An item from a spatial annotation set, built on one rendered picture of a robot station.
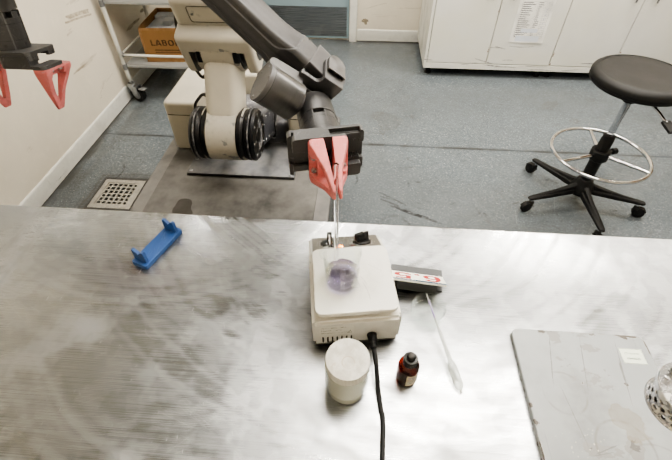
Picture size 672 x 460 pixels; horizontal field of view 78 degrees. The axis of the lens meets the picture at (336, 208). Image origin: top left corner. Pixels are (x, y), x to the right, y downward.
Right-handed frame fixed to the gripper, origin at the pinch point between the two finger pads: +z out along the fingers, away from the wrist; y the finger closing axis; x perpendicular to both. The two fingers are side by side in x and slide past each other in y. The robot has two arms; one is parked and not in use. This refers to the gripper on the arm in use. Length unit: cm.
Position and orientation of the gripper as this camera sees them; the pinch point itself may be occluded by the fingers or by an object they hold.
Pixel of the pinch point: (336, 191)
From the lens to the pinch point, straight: 50.4
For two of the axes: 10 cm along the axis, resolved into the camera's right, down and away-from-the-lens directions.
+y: 9.8, -1.2, 1.3
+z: 1.8, 6.9, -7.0
